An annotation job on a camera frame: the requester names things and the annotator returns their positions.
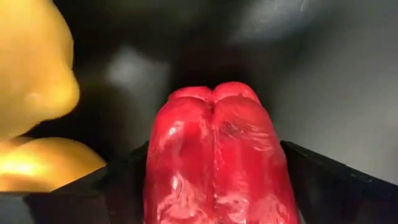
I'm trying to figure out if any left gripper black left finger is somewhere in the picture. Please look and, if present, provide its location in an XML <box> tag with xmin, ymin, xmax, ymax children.
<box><xmin>0</xmin><ymin>140</ymin><xmax>150</xmax><ymax>224</ymax></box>

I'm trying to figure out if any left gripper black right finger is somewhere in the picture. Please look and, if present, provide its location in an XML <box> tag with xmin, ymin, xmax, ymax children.
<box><xmin>280</xmin><ymin>140</ymin><xmax>398</xmax><ymax>224</ymax></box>

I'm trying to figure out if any red bell pepper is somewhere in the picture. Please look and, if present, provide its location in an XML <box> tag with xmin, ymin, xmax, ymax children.
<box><xmin>142</xmin><ymin>81</ymin><xmax>302</xmax><ymax>224</ymax></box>

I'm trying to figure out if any yellow bell pepper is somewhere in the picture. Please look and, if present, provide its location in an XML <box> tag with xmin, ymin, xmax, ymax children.
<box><xmin>0</xmin><ymin>0</ymin><xmax>81</xmax><ymax>139</ymax></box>
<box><xmin>0</xmin><ymin>136</ymin><xmax>107</xmax><ymax>193</ymax></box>

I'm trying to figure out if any black table mat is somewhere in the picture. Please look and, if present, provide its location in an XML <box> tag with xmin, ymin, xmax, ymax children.
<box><xmin>24</xmin><ymin>0</ymin><xmax>398</xmax><ymax>187</ymax></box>

